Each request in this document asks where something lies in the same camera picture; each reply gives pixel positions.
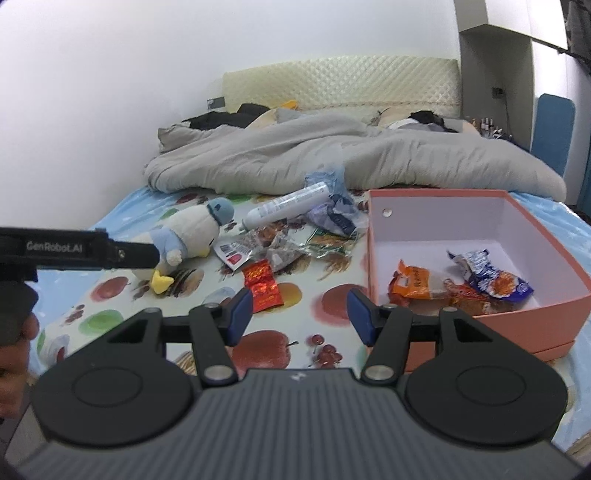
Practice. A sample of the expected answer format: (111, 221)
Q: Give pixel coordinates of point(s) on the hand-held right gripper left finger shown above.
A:
(240, 314)

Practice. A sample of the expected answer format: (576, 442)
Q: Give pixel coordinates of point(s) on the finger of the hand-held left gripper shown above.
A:
(138, 254)

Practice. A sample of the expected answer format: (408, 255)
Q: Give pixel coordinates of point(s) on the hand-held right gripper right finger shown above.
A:
(360, 319)

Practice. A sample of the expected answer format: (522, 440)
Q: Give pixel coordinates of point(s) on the orange snack packet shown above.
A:
(415, 284)

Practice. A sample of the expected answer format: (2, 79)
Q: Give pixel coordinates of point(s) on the brown red snack packet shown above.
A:
(471, 297)

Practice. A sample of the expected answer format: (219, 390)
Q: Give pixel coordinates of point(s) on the purple white snack packet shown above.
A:
(494, 277)

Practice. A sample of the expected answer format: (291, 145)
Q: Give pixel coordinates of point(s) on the pink cardboard box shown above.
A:
(508, 323)

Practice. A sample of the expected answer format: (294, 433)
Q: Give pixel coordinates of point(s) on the person's left hand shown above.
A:
(11, 383)

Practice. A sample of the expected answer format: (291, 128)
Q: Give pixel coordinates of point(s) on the shiny red snack packet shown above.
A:
(261, 286)

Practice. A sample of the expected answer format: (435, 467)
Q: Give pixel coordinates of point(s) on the white blue plush penguin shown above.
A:
(194, 226)

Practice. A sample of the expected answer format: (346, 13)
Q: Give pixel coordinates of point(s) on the clear snack packet red label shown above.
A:
(233, 251)

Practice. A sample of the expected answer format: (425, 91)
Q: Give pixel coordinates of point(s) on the crumpled clear snack packet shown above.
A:
(284, 254)

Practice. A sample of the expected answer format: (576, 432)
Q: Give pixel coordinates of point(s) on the crumpled blue plastic bag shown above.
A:
(337, 217)

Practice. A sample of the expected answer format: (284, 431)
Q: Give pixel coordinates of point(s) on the white spray bottle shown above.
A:
(286, 203)

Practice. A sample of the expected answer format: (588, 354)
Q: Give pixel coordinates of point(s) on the black clothes pile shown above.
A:
(221, 119)

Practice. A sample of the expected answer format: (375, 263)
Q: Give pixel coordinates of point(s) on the grey duvet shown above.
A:
(300, 152)

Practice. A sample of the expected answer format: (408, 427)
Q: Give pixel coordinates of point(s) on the beige pillow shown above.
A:
(268, 118)

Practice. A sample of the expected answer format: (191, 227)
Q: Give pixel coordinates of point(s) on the white striped garment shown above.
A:
(406, 123)

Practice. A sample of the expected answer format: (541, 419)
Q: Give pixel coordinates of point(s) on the black garment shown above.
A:
(427, 117)

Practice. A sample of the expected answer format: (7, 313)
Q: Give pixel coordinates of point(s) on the yellow cloth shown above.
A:
(290, 104)

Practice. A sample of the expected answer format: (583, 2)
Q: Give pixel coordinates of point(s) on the pink pillow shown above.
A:
(466, 127)

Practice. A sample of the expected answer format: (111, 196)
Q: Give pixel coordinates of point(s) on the group of small bottles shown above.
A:
(489, 127)

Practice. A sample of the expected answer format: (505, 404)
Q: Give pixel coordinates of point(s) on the cream quilted headboard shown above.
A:
(346, 83)

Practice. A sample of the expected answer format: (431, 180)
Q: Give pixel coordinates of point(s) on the blue padded chair back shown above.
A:
(551, 134)

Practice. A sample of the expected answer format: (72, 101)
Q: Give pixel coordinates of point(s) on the white wardrobe cabinet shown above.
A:
(489, 55)

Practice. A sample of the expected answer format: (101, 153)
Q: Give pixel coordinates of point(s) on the black wall socket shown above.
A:
(216, 102)

